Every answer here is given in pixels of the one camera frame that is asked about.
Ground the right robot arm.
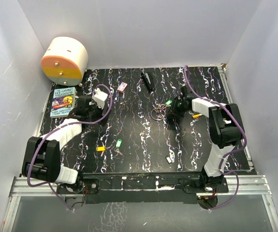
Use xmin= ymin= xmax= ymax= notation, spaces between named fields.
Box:
xmin=166 ymin=86 xmax=245 ymax=192

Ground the small black white clip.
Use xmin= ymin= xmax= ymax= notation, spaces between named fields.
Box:
xmin=166 ymin=156 xmax=173 ymax=164

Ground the yellow white pen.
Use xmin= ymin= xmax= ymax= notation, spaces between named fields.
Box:
xmin=192 ymin=114 xmax=202 ymax=119

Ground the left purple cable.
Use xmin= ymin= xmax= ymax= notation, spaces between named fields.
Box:
xmin=27 ymin=84 xmax=113 ymax=210

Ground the key with yellow tag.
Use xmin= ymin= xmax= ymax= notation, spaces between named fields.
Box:
xmin=96 ymin=146 xmax=106 ymax=156

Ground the key with green tag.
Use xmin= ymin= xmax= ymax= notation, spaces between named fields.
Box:
xmin=156 ymin=100 xmax=173 ymax=110

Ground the small red white box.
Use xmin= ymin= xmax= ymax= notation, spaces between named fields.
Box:
xmin=117 ymin=82 xmax=128 ymax=93

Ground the blue children's paperback book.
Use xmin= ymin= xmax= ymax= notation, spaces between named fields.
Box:
xmin=50 ymin=87 xmax=76 ymax=118

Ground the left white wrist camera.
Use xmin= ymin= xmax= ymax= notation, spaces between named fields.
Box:
xmin=92 ymin=88 xmax=108 ymax=109

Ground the round pastel drawer box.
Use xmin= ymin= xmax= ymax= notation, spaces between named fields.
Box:
xmin=41 ymin=37 xmax=88 ymax=87

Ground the black stapler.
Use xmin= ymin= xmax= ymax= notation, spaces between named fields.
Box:
xmin=141 ymin=72 xmax=155 ymax=93

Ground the large metal keyring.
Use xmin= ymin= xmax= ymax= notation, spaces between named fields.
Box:
xmin=150 ymin=107 xmax=166 ymax=121

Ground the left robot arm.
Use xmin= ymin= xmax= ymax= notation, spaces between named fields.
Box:
xmin=22 ymin=95 xmax=107 ymax=193

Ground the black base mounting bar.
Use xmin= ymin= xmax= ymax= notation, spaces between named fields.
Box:
xmin=57 ymin=172 xmax=229 ymax=204

